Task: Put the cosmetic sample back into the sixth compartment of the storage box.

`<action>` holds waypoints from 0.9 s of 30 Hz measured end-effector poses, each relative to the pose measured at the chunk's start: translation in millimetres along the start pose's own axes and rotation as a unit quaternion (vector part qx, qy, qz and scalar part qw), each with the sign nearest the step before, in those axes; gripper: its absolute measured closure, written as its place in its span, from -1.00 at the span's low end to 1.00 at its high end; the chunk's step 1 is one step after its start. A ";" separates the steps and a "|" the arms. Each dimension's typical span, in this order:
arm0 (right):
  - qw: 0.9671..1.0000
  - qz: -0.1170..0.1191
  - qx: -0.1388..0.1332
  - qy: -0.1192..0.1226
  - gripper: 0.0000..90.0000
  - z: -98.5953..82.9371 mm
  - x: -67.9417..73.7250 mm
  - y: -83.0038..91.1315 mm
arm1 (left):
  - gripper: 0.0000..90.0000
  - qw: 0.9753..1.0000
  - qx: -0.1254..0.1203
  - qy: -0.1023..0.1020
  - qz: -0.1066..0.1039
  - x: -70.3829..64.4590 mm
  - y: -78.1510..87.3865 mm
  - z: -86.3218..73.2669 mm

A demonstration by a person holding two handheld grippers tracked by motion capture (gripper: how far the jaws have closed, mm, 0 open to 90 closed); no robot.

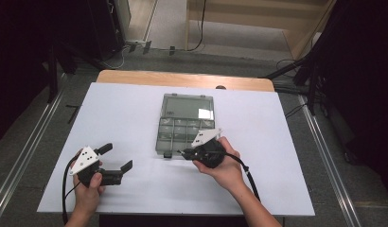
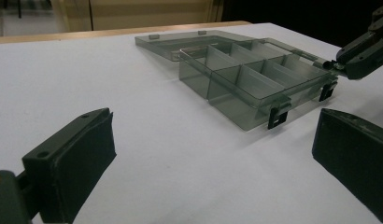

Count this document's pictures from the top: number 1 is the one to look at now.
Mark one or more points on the aluminium floor rail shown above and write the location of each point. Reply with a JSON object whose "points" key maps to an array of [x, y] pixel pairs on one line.
{"points": [[25, 154], [324, 164]]}

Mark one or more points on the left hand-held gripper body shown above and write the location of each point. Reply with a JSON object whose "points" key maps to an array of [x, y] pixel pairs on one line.
{"points": [[84, 159]]}

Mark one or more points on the black tripod stand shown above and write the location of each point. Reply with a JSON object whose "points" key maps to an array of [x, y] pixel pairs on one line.
{"points": [[312, 78]]}

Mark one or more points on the black metal stand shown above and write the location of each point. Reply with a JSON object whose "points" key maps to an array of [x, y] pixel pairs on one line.
{"points": [[52, 72]]}

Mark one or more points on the person's left hand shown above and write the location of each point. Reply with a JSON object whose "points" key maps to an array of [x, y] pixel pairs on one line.
{"points": [[86, 198]]}

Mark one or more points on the small black plug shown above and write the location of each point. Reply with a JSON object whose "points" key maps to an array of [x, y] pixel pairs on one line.
{"points": [[172, 50]]}

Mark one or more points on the white board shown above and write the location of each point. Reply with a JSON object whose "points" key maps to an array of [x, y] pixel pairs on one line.
{"points": [[126, 107]]}

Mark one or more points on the black cabinet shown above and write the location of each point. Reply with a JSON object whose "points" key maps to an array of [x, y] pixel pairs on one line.
{"points": [[103, 28]]}

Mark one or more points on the dark round table grommet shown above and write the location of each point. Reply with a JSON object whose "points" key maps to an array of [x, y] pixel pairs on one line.
{"points": [[220, 87]]}

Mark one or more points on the person's right hand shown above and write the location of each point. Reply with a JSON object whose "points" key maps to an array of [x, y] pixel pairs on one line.
{"points": [[226, 173]]}

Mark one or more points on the wooden table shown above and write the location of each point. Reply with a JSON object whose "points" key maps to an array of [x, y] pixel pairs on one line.
{"points": [[182, 78]]}

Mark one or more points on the grey transparent compartment box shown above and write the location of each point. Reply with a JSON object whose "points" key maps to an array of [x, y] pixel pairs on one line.
{"points": [[185, 126]]}

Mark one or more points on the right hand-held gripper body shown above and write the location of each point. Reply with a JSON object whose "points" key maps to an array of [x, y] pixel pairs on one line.
{"points": [[208, 148]]}

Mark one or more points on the black angled floor bracket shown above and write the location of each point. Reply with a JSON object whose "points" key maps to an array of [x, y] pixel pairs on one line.
{"points": [[74, 108]]}

